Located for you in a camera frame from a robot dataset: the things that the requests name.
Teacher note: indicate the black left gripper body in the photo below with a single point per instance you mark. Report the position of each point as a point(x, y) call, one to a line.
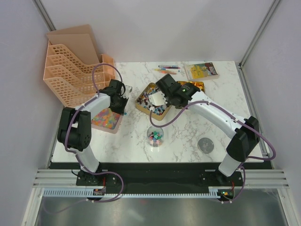
point(119, 108)

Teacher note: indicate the light blue cable duct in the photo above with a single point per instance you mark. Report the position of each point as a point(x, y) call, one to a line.
point(95, 193)

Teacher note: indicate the silver round jar lid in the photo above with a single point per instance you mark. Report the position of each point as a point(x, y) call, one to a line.
point(205, 145)

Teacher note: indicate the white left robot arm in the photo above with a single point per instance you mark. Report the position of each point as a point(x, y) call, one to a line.
point(75, 128)

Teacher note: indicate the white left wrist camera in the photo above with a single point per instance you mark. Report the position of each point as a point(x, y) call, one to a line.
point(127, 91)

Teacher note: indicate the paperback book with yellow cover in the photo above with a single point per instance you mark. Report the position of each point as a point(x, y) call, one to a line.
point(201, 71)

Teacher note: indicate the gold tin of star candies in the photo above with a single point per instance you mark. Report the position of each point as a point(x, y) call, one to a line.
point(198, 84)

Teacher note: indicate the gold tin of lollipops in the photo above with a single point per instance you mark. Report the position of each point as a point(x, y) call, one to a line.
point(144, 104)

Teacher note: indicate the orange highlighter pen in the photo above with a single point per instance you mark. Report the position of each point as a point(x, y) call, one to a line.
point(172, 73)

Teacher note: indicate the clear glass jar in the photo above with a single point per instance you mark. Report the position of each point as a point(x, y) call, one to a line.
point(155, 136)

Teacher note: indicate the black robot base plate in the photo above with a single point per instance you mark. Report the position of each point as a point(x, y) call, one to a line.
point(165, 177)

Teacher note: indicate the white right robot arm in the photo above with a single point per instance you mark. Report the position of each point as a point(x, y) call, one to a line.
point(243, 133)

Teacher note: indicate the pink tray of gummy candies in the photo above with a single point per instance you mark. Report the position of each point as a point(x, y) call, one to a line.
point(107, 121)

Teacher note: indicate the peach plastic file organizer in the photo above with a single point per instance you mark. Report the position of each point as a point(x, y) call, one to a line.
point(74, 67)

